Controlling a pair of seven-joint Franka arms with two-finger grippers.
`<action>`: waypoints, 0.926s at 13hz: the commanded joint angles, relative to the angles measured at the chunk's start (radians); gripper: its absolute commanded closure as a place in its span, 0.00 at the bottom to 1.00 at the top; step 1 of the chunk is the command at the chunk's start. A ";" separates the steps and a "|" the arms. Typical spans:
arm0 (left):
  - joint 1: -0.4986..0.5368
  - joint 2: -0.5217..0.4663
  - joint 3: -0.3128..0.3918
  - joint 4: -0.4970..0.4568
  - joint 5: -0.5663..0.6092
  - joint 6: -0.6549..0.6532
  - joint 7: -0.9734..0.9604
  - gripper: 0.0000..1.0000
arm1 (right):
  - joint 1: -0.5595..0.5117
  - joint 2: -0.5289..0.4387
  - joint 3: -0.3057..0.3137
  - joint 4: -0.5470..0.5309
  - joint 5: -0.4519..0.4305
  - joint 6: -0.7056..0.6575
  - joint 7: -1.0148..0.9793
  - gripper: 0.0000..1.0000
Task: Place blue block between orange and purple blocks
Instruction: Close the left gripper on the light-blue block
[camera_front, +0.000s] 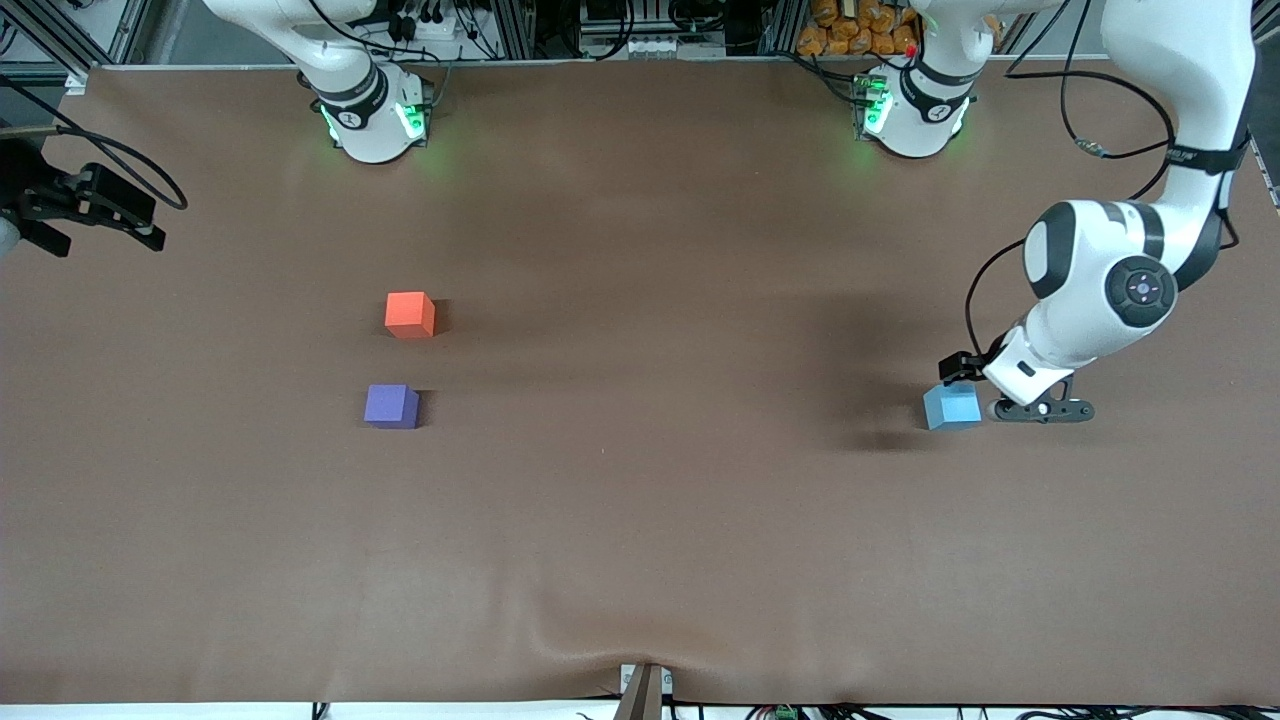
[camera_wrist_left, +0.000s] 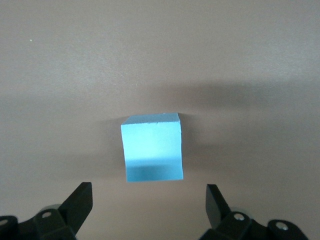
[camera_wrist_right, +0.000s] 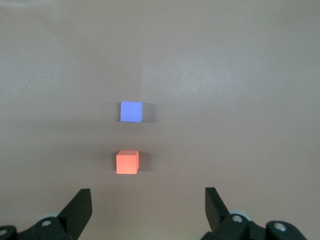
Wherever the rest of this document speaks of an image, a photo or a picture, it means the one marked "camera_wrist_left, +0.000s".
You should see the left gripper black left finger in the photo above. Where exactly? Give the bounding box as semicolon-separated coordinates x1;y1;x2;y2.
0;182;94;240

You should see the light blue foam block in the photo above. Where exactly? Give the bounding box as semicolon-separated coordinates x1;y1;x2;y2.
120;112;185;183

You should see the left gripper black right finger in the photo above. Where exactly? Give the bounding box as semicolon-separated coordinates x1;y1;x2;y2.
199;184;310;240

